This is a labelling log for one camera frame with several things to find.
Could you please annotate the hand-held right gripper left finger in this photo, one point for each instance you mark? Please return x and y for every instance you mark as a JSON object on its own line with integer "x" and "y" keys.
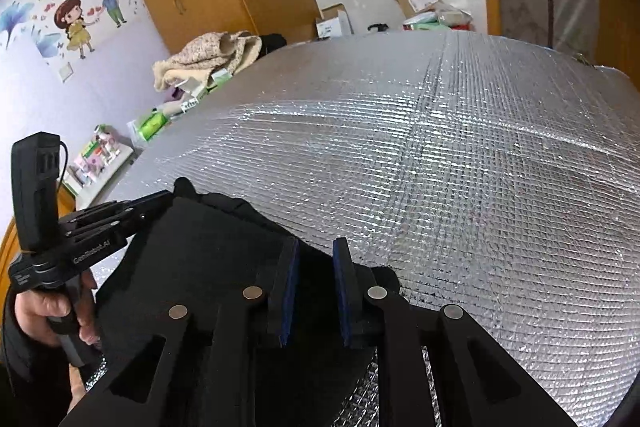
{"x": 289, "y": 302}

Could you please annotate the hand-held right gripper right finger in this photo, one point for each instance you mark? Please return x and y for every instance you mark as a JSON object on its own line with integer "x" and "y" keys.
{"x": 342, "y": 302}

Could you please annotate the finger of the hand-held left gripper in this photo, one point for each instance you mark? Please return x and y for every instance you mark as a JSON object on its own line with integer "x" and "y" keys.
{"x": 105, "y": 227}
{"x": 135, "y": 203}

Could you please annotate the black fleece garment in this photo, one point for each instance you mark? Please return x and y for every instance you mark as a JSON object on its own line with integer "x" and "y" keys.
{"x": 200, "y": 247}

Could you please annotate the person's left forearm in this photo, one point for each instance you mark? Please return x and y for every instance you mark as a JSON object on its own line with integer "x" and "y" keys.
{"x": 30, "y": 382}

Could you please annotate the person's left hand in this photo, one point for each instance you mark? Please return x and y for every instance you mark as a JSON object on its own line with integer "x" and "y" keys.
{"x": 35, "y": 312}

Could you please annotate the wooden headboard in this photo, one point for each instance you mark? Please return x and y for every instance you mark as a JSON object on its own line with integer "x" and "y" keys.
{"x": 15, "y": 227}

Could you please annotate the green tissue pack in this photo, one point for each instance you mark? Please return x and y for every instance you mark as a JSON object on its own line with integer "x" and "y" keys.
{"x": 152, "y": 126}

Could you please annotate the beige floral cloth pile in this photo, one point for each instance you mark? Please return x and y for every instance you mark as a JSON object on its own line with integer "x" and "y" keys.
{"x": 205, "y": 57}

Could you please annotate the silver foil mat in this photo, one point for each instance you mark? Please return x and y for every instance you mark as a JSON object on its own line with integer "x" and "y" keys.
{"x": 450, "y": 157}

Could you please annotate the black bag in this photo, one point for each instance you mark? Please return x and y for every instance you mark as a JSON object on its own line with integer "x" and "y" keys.
{"x": 272, "y": 46}

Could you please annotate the white open box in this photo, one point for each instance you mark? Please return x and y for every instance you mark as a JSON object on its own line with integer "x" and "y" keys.
{"x": 334, "y": 24}

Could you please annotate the cartoon couple wall sticker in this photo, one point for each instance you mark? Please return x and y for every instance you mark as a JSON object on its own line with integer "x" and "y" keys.
{"x": 75, "y": 17}

